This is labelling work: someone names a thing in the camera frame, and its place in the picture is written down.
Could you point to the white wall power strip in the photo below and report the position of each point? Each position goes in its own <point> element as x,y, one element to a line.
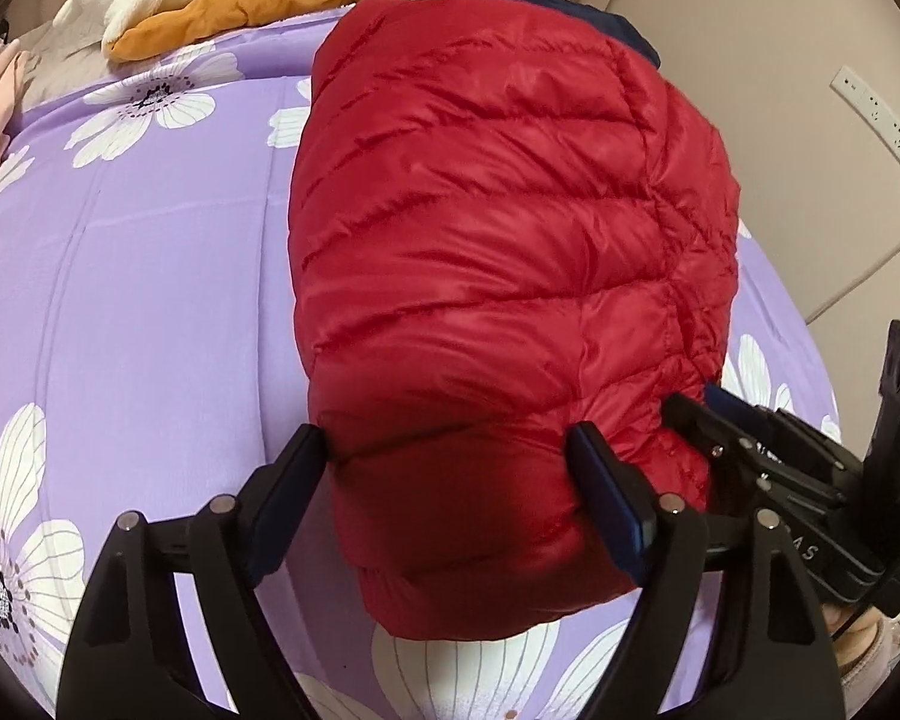
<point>881,120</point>

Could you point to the grey cloth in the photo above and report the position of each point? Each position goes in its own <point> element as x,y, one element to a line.
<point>60,67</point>

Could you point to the orange garment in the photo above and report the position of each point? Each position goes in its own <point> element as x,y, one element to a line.
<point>217,19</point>

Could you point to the red puffer jacket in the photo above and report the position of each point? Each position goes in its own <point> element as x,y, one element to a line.
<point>510,277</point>

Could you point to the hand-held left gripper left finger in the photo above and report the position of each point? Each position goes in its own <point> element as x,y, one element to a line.
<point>285,495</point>

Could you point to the purple floral bed sheet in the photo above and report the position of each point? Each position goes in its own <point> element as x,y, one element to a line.
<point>157,277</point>

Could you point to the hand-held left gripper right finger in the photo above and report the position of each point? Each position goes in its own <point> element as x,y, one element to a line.
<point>607,495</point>

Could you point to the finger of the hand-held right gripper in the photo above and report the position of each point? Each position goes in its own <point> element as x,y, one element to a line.
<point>750,409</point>
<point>701,427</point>

